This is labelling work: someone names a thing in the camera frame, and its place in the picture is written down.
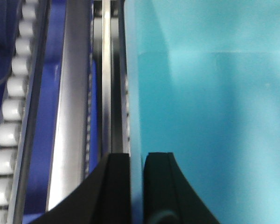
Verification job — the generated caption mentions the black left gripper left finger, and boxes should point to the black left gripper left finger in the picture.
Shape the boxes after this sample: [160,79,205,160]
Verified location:
[33,153,131,224]

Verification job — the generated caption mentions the steel shelf divider rail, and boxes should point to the steel shelf divider rail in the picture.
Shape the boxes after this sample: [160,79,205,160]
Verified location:
[46,0,91,211]

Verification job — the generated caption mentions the white roller track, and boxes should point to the white roller track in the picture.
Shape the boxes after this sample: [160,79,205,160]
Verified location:
[0,0,46,224]

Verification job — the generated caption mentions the light blue plastic bin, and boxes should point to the light blue plastic bin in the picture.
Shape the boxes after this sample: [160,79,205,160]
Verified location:
[124,0,280,224]

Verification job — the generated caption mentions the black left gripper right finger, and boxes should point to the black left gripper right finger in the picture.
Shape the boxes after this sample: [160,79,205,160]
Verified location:
[143,153,218,224]

